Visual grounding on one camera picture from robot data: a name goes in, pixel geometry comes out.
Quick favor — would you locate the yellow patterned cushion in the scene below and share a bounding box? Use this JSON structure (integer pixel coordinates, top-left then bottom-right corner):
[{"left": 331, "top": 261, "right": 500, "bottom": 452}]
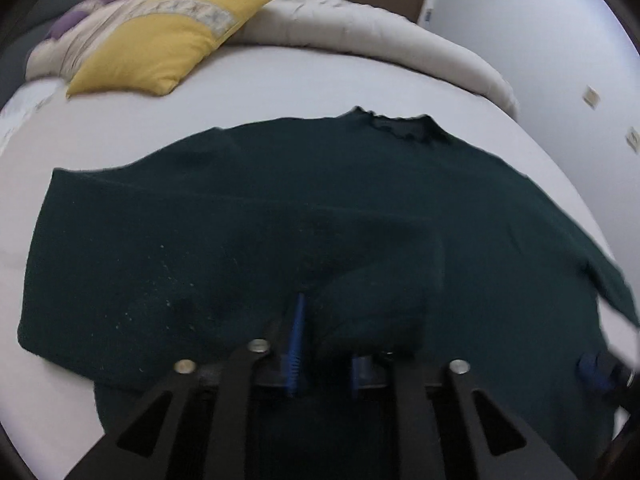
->
[{"left": 67, "top": 0, "right": 272, "bottom": 98}]

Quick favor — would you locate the wall socket far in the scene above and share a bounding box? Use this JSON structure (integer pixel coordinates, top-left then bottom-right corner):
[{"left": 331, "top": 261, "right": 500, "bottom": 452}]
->
[{"left": 626, "top": 128, "right": 640, "bottom": 154}]

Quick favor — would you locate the purple patterned pillow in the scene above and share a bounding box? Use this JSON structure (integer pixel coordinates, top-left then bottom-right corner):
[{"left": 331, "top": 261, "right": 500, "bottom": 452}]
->
[{"left": 44, "top": 0, "right": 119, "bottom": 40}]

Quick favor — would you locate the white flat pillow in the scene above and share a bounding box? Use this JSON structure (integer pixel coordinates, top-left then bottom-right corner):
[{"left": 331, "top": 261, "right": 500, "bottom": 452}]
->
[{"left": 0, "top": 78, "right": 68, "bottom": 154}]

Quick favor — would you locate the grey upholstered headboard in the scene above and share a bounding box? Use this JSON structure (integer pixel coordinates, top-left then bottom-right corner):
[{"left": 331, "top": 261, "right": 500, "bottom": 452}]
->
[{"left": 0, "top": 0, "right": 84, "bottom": 106}]

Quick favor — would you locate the wall socket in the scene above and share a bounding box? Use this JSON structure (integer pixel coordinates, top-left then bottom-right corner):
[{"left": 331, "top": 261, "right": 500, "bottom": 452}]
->
[
  {"left": 626, "top": 128, "right": 640, "bottom": 154},
  {"left": 582, "top": 87, "right": 600, "bottom": 110}
]

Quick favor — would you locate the beige duvet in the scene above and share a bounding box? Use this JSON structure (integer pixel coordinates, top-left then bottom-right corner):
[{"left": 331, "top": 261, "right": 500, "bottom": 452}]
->
[{"left": 24, "top": 0, "right": 522, "bottom": 118}]

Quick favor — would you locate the dark green knit sweater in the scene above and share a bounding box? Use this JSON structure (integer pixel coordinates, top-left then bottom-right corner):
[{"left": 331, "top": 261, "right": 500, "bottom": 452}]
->
[{"left": 17, "top": 108, "right": 637, "bottom": 477}]

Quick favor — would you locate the white bed mattress sheet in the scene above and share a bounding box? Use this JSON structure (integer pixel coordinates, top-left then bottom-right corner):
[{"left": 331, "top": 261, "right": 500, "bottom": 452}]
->
[{"left": 1, "top": 47, "right": 604, "bottom": 479}]

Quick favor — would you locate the wall socket near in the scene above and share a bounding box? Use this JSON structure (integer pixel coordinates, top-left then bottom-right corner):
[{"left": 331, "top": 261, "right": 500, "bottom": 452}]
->
[{"left": 582, "top": 87, "right": 600, "bottom": 110}]

